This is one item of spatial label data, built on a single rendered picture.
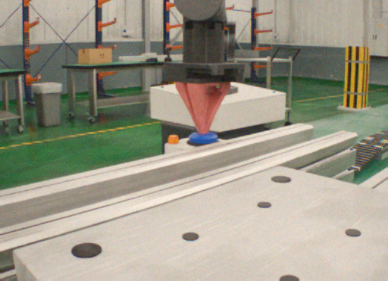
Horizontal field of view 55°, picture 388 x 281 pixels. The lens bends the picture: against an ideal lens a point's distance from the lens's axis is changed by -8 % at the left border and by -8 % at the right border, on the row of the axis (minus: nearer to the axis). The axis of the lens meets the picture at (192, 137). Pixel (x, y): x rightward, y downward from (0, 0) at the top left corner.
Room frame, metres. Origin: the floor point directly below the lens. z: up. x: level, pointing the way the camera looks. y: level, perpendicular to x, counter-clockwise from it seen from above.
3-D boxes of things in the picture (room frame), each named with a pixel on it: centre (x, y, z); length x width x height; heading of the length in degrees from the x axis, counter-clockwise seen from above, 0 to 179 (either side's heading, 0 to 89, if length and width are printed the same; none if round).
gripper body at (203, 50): (0.56, -0.02, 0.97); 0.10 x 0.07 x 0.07; 43
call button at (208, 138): (0.56, -0.02, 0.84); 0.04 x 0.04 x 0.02
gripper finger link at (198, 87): (0.57, -0.01, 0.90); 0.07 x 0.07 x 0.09; 43
